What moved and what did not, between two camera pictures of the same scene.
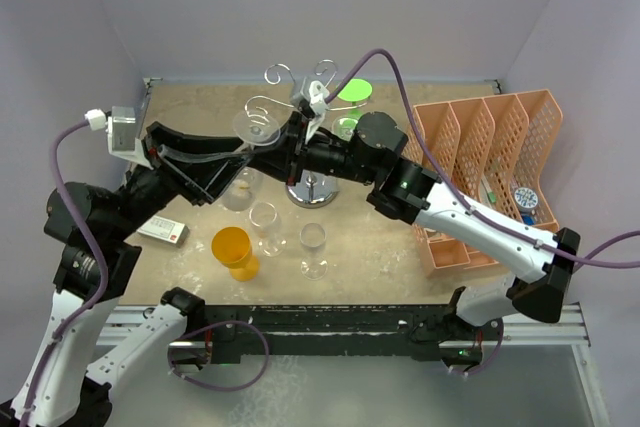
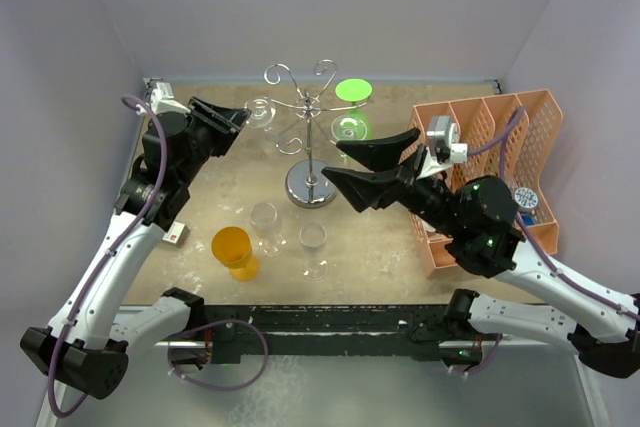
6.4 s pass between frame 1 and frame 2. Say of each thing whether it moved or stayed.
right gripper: moved
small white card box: stayed
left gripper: moved
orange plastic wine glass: stayed
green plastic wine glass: stayed
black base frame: stayed
